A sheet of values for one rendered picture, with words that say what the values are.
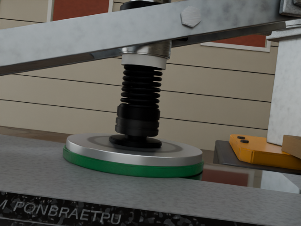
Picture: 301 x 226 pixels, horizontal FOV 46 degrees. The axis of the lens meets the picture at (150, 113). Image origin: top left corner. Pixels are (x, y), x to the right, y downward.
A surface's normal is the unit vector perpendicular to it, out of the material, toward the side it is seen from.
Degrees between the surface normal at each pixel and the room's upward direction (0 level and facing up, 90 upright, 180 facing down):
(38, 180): 0
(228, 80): 90
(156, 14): 90
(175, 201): 0
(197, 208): 0
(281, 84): 90
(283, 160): 90
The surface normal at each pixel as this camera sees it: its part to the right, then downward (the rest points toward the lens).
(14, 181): 0.11, -0.99
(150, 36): 0.05, 0.06
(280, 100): -0.93, -0.08
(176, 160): 0.58, 0.11
